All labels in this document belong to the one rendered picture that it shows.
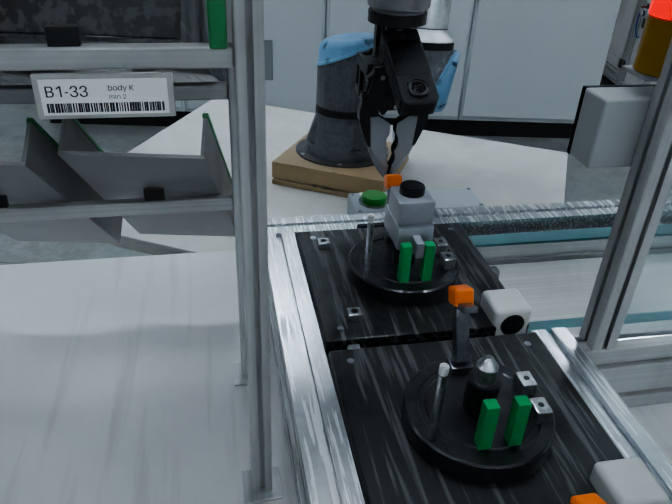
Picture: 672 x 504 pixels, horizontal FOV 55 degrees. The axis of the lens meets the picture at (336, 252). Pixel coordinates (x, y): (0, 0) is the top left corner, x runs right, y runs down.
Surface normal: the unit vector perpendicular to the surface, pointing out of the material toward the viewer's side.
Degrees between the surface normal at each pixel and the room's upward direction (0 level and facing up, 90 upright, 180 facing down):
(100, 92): 90
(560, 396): 0
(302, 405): 0
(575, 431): 0
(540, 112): 90
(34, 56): 90
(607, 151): 90
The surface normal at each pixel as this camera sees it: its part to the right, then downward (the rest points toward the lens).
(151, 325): 0.04, -0.85
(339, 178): -0.32, 0.49
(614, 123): 0.18, 0.53
